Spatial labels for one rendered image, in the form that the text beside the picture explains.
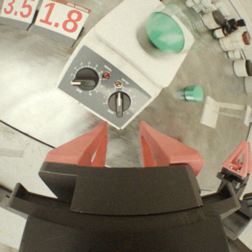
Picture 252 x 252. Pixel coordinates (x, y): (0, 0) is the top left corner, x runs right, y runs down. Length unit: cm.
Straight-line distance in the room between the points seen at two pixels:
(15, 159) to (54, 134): 10
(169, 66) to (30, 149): 26
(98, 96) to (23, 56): 16
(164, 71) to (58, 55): 17
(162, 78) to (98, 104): 10
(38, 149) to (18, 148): 4
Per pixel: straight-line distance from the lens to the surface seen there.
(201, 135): 40
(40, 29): 27
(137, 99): 19
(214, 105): 41
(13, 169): 30
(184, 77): 33
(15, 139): 27
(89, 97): 19
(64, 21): 25
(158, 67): 17
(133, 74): 18
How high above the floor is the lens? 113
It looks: 66 degrees down
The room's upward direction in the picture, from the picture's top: 122 degrees clockwise
